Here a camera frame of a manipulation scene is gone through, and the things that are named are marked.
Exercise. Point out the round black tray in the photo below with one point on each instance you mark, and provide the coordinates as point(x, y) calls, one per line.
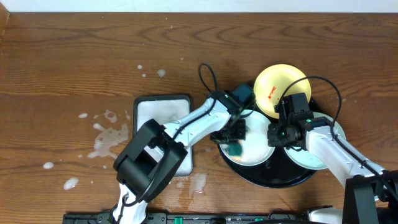
point(278, 172)

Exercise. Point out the yellow plate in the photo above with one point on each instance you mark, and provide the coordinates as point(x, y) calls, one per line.
point(270, 85)

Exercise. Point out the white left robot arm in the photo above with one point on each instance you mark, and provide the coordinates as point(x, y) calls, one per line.
point(141, 178)

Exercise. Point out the green and yellow sponge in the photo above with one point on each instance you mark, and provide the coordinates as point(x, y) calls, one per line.
point(235, 149)

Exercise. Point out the light green plate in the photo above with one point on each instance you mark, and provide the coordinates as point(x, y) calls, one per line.
point(304, 158)
point(254, 149)

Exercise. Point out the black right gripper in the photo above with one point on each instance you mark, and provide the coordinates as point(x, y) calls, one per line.
point(273, 140)

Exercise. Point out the rectangular black soap tray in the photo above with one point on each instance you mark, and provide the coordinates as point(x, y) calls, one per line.
point(164, 109)

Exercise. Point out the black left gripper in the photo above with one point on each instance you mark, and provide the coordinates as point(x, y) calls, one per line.
point(229, 135)

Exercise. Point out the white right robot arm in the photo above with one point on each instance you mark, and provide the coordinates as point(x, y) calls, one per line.
point(370, 189)

